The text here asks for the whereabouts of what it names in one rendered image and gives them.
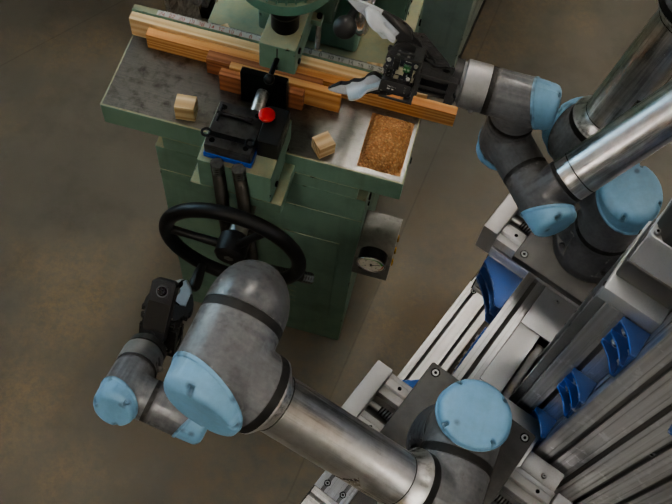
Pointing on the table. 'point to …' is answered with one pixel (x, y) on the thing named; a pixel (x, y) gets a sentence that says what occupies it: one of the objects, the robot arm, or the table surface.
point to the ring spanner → (228, 137)
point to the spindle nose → (285, 25)
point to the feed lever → (344, 27)
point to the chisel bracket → (284, 45)
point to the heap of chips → (385, 144)
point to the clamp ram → (251, 90)
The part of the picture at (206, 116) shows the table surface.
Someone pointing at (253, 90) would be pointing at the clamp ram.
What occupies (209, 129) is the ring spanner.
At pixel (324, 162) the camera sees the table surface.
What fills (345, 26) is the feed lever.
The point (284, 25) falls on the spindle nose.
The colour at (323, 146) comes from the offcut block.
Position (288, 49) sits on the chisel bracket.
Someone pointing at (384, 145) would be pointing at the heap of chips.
